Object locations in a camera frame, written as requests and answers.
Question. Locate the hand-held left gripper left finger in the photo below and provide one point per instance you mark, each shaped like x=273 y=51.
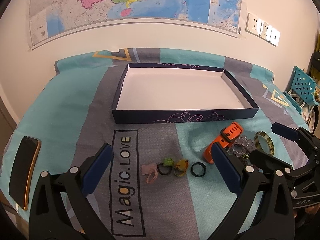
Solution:
x=97 y=167

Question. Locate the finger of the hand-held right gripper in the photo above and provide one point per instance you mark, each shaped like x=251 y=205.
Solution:
x=285 y=131
x=267 y=158

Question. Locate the black smartphone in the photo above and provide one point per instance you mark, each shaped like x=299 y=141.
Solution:
x=23 y=170

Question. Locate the person's right hand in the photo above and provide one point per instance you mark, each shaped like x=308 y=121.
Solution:
x=307 y=211

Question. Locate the navy shallow cardboard box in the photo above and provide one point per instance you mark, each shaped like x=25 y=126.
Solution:
x=175 y=90

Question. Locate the white wall socket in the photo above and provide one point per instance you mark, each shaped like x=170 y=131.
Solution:
x=254 y=23
x=265 y=30

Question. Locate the teal perforated storage rack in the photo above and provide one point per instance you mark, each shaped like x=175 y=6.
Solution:
x=303 y=85

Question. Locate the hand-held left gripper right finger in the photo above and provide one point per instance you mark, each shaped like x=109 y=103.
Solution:
x=226 y=170

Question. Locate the orange smart watch band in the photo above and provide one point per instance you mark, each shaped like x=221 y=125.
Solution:
x=231 y=131

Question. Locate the tortoiseshell green bangle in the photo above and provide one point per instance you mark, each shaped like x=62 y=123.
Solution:
x=271 y=147

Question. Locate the colourful wall map poster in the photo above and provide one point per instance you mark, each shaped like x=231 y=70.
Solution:
x=137 y=0

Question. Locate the teal grey printed blanket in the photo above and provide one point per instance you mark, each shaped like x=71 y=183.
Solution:
x=62 y=120

